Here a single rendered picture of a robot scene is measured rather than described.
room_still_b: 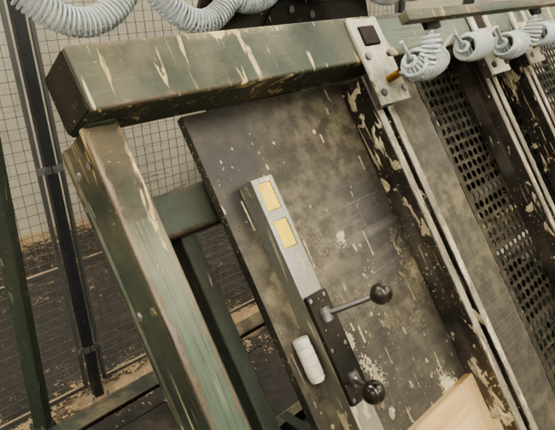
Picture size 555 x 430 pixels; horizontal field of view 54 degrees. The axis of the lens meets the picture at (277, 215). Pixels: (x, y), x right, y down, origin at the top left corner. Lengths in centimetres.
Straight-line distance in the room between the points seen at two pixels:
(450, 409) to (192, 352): 60
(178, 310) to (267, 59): 46
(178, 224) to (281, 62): 34
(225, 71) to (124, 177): 25
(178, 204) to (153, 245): 15
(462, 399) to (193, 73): 84
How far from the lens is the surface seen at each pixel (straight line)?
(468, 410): 126
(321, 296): 96
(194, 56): 91
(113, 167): 82
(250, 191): 95
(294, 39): 106
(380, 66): 119
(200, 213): 96
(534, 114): 183
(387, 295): 91
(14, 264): 151
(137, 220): 81
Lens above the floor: 200
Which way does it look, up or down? 21 degrees down
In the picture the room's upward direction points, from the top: 3 degrees counter-clockwise
